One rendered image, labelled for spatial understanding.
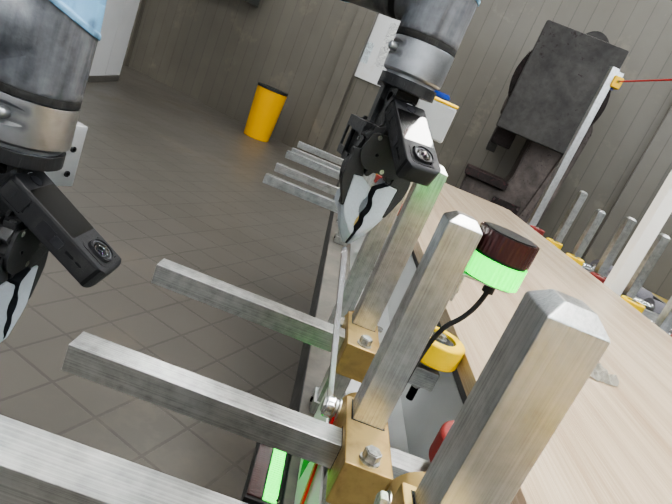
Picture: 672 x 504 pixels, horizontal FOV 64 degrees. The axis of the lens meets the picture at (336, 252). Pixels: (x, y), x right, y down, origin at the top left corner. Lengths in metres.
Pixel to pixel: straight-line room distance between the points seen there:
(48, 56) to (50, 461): 0.31
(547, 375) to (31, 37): 0.43
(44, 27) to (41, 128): 0.08
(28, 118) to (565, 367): 0.43
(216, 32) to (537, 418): 9.53
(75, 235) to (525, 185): 6.25
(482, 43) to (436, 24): 7.22
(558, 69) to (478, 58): 1.73
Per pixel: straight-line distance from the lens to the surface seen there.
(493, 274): 0.53
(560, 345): 0.29
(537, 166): 6.61
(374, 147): 0.65
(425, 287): 0.53
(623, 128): 7.56
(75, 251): 0.52
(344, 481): 0.55
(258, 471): 0.75
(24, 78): 0.51
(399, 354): 0.56
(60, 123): 0.52
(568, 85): 6.38
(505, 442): 0.31
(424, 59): 0.65
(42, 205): 0.53
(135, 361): 0.57
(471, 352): 0.83
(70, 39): 0.50
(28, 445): 0.32
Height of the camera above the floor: 1.18
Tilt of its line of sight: 16 degrees down
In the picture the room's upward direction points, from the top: 23 degrees clockwise
